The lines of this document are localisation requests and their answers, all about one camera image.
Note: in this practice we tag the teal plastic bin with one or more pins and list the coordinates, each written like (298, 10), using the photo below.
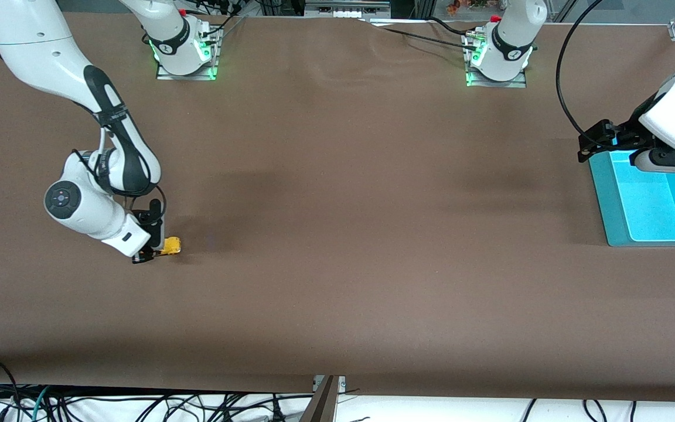
(654, 211)

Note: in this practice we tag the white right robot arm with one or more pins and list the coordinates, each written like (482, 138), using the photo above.
(38, 58)

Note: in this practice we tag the grey power strip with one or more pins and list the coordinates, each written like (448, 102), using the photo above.
(346, 10)

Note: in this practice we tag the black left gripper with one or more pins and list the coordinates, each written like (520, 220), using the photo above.
(626, 135)

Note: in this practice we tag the brown table cover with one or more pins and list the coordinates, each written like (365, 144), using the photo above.
(337, 234)

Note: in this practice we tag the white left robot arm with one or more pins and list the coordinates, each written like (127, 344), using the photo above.
(665, 126)

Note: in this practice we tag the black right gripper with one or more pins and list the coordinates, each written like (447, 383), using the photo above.
(153, 223)

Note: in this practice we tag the orange flower decoration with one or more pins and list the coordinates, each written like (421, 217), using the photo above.
(454, 7)

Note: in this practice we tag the silver frame bracket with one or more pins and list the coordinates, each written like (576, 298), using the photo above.
(342, 384)

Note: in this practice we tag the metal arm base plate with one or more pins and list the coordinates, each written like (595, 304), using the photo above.
(164, 75)
(478, 83)

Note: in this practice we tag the yellow beetle toy car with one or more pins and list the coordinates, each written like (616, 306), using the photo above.
(172, 245)

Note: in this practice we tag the aluminium profile post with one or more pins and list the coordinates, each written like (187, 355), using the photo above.
(323, 404)

